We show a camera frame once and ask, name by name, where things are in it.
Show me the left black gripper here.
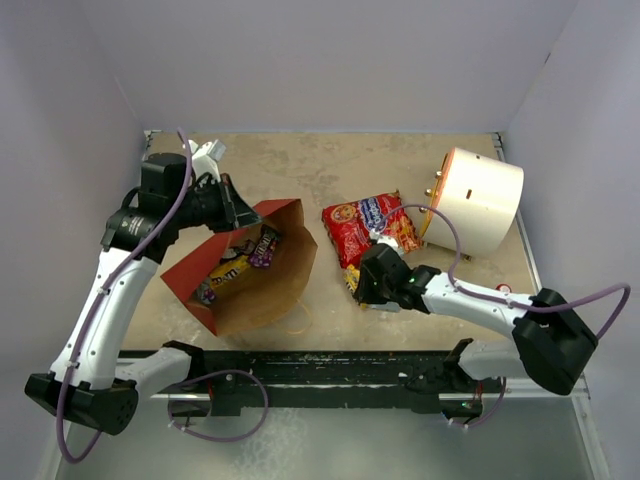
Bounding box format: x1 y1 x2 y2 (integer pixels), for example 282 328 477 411
171 173 262 234

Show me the purple candy packet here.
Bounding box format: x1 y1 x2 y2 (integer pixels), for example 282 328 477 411
248 224 281 269

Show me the red cookie snack bag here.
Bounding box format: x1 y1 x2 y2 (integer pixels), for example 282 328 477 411
321 190 423 269

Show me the red paper bag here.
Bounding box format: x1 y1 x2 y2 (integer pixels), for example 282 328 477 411
161 199 317 337

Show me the yellow candy packet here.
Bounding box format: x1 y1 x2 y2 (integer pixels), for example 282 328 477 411
205 255 250 291
343 265 360 296

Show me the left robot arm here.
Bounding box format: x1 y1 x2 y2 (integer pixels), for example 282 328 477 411
24 143 262 435

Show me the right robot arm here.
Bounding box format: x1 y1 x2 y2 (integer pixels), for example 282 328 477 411
354 243 598 395

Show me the silver crumpled wrapper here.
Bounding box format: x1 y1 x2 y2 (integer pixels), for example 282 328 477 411
195 282 216 305

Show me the red black stamp knob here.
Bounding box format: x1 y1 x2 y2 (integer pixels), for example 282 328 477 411
496 283 512 293

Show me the white cylindrical drawer toy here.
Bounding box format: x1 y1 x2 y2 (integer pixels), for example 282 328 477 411
425 147 524 257

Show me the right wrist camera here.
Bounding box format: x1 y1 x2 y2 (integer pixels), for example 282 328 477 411
369 231 405 256

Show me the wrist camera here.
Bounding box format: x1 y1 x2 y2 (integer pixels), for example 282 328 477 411
369 231 405 256
189 139 226 177

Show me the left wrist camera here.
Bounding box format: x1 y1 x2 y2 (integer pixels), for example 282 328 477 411
189 139 226 177

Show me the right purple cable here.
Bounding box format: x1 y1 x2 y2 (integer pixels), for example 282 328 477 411
379 203 632 443

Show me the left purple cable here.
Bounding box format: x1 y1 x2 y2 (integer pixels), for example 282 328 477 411
55 126 194 464

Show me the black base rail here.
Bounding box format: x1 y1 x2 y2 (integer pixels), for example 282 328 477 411
140 350 500 417

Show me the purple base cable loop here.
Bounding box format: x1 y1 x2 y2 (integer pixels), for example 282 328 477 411
166 368 272 443

